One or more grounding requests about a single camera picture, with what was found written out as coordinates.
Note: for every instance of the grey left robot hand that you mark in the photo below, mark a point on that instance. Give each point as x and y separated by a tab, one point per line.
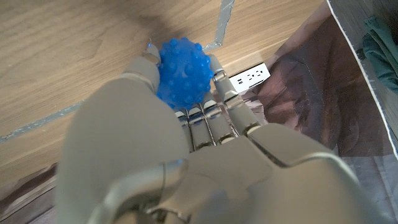
236	177

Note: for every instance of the blue spiky stress ball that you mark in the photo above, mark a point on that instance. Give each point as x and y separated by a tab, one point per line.
185	74

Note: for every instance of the white power strip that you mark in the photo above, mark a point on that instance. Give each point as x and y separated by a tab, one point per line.
250	77

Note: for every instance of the printed sofa backdrop cloth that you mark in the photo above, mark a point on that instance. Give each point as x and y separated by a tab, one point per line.
311	93

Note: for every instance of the teal green garment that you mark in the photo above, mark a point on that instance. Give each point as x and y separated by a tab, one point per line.
381	53

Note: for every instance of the white partition frame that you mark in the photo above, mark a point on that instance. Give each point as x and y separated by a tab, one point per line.
354	49

